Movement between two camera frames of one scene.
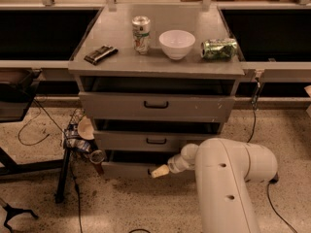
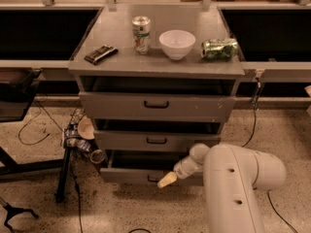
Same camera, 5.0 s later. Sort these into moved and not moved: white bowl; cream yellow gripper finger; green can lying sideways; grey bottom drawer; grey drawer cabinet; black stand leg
Moved: cream yellow gripper finger; grey bottom drawer
Not moved: green can lying sideways; white bowl; grey drawer cabinet; black stand leg
